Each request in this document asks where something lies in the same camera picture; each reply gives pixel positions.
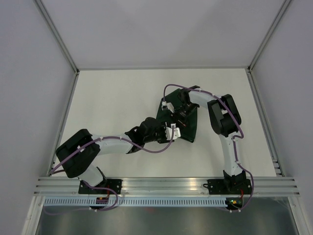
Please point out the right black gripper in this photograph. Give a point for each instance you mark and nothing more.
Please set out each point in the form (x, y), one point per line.
(181, 121)

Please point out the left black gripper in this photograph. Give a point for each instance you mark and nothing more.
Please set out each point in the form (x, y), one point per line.
(164, 140)

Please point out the dark green cloth napkin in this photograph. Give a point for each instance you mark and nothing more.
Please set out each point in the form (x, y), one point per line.
(177, 98)

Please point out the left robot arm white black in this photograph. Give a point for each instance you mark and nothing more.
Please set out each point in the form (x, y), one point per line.
(77, 154)

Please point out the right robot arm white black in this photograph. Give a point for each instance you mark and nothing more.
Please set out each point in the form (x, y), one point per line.
(225, 121)

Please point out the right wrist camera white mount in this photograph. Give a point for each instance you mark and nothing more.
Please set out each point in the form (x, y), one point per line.
(167, 106)

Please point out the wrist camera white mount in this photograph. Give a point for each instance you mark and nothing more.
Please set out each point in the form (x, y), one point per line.
(172, 132)
(167, 106)

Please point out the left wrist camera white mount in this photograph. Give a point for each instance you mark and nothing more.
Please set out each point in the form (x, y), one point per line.
(172, 132)

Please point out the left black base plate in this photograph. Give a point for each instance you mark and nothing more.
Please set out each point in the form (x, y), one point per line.
(114, 184)

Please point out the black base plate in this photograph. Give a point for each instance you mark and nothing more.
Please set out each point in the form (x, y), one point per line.
(114, 184)
(227, 187)

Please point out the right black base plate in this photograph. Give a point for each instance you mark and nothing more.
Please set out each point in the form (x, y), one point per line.
(227, 187)

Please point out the white slotted cable duct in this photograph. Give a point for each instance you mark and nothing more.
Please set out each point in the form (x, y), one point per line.
(137, 201)

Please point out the aluminium front rail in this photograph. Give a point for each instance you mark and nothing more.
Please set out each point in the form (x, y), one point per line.
(176, 187)

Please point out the left aluminium frame post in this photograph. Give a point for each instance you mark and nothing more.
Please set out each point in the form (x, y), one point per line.
(55, 33)

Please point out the aluminium frame post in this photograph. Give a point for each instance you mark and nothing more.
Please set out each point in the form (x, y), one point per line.
(55, 33)
(269, 34)

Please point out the right aluminium frame post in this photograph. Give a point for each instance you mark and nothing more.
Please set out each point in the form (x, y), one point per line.
(269, 34)

